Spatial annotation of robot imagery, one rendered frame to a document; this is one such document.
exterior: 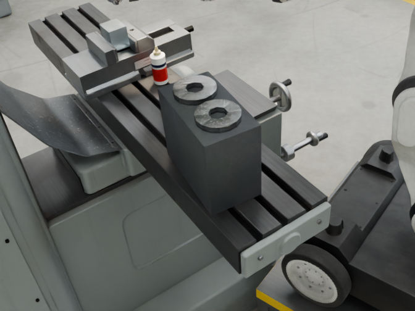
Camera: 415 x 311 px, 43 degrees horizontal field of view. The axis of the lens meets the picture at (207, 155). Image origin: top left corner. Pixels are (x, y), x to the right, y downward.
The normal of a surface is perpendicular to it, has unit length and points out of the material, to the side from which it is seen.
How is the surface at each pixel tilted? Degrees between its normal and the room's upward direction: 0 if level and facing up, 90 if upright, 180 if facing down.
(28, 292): 89
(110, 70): 90
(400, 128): 90
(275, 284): 0
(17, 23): 0
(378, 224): 0
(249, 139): 90
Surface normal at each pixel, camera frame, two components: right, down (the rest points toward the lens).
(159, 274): 0.55, 0.52
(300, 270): -0.61, 0.56
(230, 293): 0.49, 0.21
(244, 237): -0.07, -0.74
